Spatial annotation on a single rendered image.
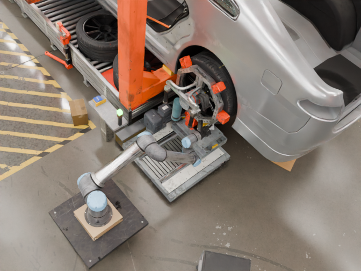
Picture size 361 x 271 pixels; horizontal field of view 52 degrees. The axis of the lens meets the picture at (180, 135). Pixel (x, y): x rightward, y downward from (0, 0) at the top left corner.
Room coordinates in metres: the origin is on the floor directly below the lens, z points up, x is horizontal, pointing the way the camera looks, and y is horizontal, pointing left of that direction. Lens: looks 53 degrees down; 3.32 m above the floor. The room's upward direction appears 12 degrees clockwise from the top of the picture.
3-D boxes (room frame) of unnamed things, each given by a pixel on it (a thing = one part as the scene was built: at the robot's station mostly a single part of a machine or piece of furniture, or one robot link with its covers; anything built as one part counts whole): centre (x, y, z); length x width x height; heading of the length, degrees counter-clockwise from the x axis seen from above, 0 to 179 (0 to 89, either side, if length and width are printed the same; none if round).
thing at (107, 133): (2.25, 0.76, 0.21); 0.10 x 0.10 x 0.42; 50
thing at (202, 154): (2.44, -0.19, 0.13); 0.50 x 0.36 x 0.10; 50
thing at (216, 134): (2.44, -0.19, 0.32); 0.40 x 0.30 x 0.28; 50
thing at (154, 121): (2.44, 0.22, 0.26); 0.42 x 0.18 x 0.35; 140
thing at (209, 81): (2.31, -0.08, 0.85); 0.54 x 0.07 x 0.54; 50
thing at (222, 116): (2.12, -0.33, 0.85); 0.09 x 0.08 x 0.07; 50
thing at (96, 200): (1.23, 0.54, 0.55); 0.17 x 0.15 x 0.18; 40
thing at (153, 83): (2.61, 0.33, 0.69); 0.52 x 0.17 x 0.35; 140
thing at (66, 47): (3.07, 1.47, 0.30); 0.09 x 0.05 x 0.50; 50
